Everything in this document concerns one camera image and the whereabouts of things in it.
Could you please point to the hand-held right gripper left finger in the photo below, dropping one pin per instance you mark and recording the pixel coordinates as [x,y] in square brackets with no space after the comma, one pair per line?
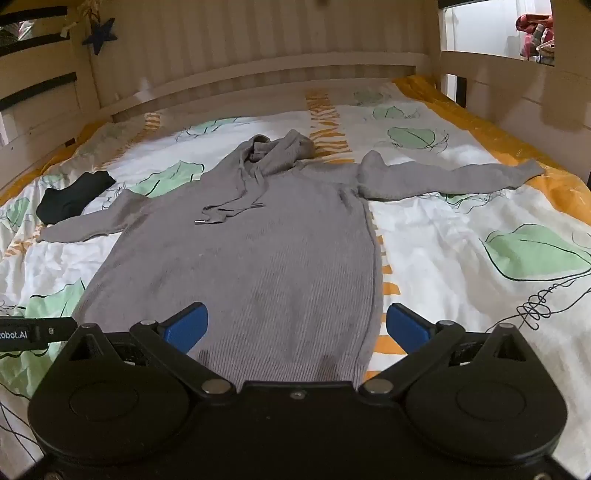
[188,325]

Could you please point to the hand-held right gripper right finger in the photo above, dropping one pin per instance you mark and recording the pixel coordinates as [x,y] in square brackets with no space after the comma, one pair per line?
[406,325]

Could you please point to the grey knit hoodie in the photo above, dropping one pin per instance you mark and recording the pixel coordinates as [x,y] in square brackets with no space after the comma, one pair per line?
[258,258]

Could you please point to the leaf printed bed sheet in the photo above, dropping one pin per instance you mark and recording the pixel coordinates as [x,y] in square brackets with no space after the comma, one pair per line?
[461,258]

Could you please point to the black folded cloth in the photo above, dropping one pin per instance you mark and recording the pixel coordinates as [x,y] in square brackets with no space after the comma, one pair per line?
[74,196]

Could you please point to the blue star ornament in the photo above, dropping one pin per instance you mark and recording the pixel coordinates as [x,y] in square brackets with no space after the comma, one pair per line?
[99,36]

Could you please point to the red bag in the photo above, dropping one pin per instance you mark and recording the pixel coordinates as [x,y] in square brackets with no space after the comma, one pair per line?
[535,37]

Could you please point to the cream wooden bed frame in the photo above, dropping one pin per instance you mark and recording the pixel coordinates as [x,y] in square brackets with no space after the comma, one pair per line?
[517,87]

